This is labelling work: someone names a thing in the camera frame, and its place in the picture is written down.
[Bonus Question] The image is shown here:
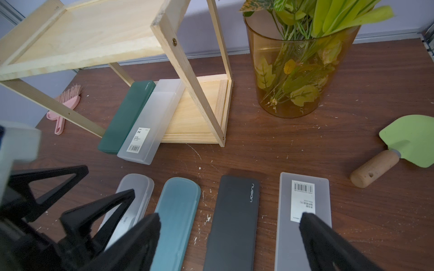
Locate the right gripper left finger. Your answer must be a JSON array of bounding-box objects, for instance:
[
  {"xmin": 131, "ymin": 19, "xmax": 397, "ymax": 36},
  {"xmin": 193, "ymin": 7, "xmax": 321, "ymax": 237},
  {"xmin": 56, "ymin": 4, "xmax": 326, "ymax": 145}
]
[{"xmin": 81, "ymin": 213, "xmax": 161, "ymax": 271}]

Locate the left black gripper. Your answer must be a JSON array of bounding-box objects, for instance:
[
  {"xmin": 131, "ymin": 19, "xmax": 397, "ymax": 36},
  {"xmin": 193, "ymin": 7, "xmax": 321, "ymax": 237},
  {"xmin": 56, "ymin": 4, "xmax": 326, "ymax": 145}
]
[{"xmin": 0, "ymin": 165, "xmax": 136, "ymax": 271}]

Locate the translucent labelled pencil case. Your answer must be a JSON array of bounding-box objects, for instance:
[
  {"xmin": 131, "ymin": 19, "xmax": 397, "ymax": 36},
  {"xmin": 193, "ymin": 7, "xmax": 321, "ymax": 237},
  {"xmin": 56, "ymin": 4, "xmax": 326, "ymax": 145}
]
[{"xmin": 117, "ymin": 79, "xmax": 185, "ymax": 165}]

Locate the pink hand brush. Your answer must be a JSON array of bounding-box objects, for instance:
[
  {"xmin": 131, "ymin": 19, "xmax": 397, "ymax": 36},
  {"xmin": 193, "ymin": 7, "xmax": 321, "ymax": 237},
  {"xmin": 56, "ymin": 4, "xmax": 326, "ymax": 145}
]
[{"xmin": 46, "ymin": 84, "xmax": 83, "ymax": 135}]

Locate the wooden two-tier shelf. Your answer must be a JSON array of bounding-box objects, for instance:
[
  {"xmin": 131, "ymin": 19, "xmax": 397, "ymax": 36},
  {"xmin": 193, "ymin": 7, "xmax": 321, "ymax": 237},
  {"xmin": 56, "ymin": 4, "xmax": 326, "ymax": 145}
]
[{"xmin": 1, "ymin": 1, "xmax": 233, "ymax": 146}]

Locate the teal pencil case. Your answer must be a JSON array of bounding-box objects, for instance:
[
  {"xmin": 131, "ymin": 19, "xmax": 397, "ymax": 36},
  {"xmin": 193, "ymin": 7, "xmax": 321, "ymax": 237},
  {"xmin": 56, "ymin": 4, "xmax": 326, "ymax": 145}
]
[{"xmin": 150, "ymin": 177, "xmax": 201, "ymax": 271}]

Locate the tall translucent white pencil case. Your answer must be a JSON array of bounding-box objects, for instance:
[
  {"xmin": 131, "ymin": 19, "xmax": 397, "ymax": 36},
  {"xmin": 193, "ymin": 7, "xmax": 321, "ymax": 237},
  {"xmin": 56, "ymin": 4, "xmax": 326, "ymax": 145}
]
[{"xmin": 274, "ymin": 172, "xmax": 333, "ymax": 271}]

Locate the green spatula wooden handle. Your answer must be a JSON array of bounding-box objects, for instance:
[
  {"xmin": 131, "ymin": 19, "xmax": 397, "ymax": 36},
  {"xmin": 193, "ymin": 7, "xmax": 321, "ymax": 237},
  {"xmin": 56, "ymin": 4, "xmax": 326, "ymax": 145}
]
[{"xmin": 350, "ymin": 115, "xmax": 434, "ymax": 188}]

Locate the black pencil case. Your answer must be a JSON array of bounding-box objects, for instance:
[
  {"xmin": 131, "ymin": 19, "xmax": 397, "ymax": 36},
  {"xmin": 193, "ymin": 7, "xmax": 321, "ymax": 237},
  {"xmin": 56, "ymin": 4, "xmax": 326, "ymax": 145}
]
[{"xmin": 203, "ymin": 175, "xmax": 260, "ymax": 271}]

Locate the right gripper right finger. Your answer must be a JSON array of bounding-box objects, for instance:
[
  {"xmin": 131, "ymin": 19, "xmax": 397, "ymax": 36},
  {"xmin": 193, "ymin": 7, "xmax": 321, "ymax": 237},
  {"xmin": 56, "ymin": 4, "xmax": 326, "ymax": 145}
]
[{"xmin": 299, "ymin": 212, "xmax": 381, "ymax": 271}]

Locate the dark green pencil case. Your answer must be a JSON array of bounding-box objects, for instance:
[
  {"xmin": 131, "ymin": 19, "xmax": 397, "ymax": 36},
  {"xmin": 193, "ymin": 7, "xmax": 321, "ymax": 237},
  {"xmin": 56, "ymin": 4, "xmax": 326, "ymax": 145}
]
[{"xmin": 98, "ymin": 81, "xmax": 156, "ymax": 155}]

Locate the amber vase with plants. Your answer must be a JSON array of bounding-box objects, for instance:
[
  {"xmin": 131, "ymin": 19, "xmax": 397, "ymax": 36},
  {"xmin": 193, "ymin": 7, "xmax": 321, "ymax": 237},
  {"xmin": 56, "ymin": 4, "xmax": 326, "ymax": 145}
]
[{"xmin": 240, "ymin": 1, "xmax": 394, "ymax": 118}]

